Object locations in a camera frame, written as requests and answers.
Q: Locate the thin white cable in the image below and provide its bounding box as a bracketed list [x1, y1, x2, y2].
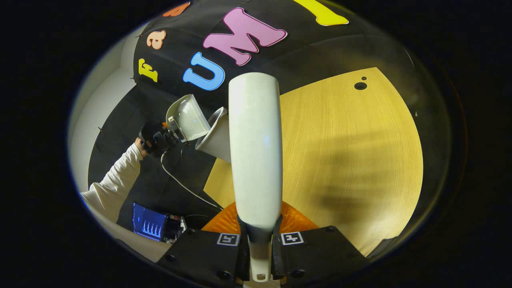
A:
[160, 150, 224, 210]

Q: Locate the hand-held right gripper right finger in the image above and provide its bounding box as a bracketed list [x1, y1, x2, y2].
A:
[272, 201, 369, 285]

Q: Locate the small white broom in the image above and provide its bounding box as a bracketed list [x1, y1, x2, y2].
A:
[228, 72, 284, 282]

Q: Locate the small white dustpan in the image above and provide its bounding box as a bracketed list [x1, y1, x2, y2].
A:
[166, 94, 211, 142]

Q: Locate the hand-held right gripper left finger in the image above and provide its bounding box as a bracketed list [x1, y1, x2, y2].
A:
[155, 201, 250, 288]

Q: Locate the black electronics board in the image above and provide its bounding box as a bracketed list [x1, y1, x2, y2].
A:
[164, 214, 188, 244]

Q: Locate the small blue display screen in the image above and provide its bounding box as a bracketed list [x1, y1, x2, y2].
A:
[132, 202, 168, 242]

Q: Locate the wooden desktop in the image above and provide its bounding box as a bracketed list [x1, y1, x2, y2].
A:
[203, 67, 424, 256]

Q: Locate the white ribbed garbage bin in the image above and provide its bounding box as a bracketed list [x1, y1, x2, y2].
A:
[195, 107, 232, 164]

